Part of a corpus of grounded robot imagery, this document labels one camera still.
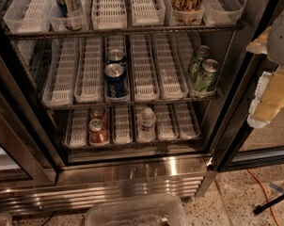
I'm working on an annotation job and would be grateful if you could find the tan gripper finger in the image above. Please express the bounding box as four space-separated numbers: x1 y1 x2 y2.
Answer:
247 66 284 128
246 27 271 55

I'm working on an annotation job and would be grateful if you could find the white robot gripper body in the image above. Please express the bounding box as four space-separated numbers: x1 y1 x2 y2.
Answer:
267 9 284 66

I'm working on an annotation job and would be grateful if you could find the clear plastic water bottle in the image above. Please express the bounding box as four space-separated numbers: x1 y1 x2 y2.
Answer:
138 107 157 142

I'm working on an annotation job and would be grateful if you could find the stainless steel fridge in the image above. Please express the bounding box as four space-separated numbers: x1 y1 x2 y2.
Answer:
0 0 284 216

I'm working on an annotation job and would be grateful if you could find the front green soda can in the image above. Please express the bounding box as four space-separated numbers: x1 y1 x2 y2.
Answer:
193 58 220 93

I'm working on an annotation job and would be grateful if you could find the green soda can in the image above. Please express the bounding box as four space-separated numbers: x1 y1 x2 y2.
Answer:
193 58 220 93
188 45 211 81

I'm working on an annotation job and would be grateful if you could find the rear green soda can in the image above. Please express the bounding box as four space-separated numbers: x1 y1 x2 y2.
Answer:
188 45 211 81

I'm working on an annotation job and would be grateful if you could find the tall gold can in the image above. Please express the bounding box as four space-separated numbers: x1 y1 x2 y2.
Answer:
169 0 203 23

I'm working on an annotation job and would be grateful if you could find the black tripod leg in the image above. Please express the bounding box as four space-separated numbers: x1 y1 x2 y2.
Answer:
253 194 284 215

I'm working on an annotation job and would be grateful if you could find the rear blue soda can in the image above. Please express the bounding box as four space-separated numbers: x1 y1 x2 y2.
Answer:
106 49 126 67

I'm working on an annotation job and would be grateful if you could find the blue soda can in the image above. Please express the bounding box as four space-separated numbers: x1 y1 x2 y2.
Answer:
106 49 126 67
104 64 127 99

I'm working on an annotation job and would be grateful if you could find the front blue soda can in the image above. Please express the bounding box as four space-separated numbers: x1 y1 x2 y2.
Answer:
104 64 127 99

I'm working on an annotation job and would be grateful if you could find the rear red soda can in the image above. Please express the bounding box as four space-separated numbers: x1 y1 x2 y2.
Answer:
90 106 107 123

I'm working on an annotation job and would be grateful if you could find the red soda can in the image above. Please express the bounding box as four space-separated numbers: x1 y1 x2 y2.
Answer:
90 106 107 123
88 119 108 145

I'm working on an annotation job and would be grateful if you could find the front red soda can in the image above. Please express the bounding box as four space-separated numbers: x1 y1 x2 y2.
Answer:
88 119 108 145

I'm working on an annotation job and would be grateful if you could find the clear plastic storage bin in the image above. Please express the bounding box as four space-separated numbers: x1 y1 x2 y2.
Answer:
85 195 189 226

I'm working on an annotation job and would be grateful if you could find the tall silver blue can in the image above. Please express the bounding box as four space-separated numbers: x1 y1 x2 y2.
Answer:
49 0 87 32

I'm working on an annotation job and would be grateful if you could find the small clear container corner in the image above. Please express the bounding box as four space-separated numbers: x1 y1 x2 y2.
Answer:
0 214 12 226

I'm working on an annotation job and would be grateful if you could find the orange extension cable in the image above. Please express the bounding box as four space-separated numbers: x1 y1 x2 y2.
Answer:
246 169 281 226

